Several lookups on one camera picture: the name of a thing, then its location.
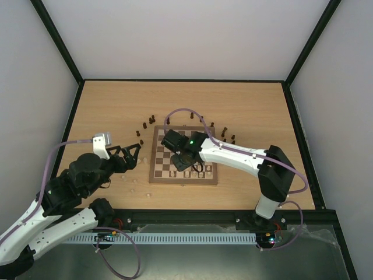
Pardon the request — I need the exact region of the black aluminium frame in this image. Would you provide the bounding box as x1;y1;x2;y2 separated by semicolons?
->
5;0;359;280

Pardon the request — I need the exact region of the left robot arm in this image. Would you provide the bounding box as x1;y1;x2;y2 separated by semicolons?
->
1;140;141;279

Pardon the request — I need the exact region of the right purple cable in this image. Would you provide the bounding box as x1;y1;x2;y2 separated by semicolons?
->
164;108;308;252

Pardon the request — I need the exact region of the wooden chess board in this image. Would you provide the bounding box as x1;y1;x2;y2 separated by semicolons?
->
149;125;218;186

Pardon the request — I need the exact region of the light blue cable duct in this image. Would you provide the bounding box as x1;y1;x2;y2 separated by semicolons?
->
64;232;257;245

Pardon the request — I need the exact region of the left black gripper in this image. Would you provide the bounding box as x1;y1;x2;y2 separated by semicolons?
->
85;144;142;196

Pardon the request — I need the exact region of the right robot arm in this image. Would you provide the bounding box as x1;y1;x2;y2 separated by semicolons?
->
161;129;295;229

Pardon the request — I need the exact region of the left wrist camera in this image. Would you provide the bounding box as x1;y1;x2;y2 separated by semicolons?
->
93;132;111;160

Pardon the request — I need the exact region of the purple cable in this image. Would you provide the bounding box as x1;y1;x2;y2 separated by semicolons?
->
164;108;308;252
0;139;140;278

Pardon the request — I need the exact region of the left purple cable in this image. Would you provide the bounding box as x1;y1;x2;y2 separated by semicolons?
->
0;139;140;278

